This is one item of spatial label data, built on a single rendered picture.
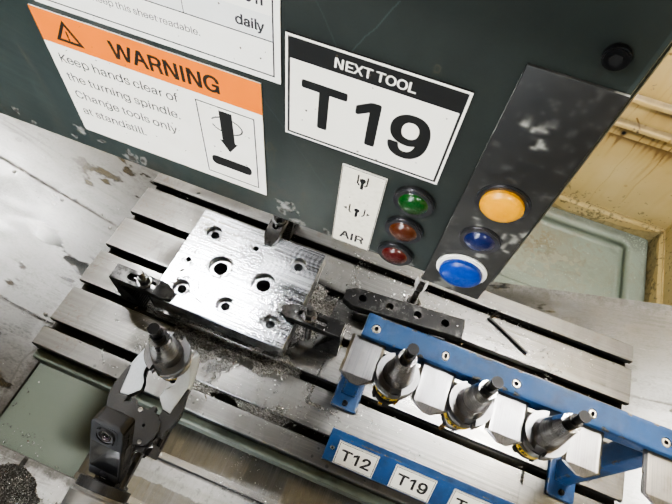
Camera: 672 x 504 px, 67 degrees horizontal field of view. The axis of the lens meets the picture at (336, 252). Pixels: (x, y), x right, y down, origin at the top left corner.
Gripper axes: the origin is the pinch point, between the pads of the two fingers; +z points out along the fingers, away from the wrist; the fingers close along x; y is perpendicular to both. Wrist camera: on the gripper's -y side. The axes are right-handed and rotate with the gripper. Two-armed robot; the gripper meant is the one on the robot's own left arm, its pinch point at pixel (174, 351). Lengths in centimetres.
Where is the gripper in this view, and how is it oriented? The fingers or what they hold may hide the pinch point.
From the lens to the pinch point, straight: 79.3
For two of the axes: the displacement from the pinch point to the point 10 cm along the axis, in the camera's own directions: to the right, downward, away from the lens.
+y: -1.3, 4.6, 8.8
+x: 9.3, 3.7, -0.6
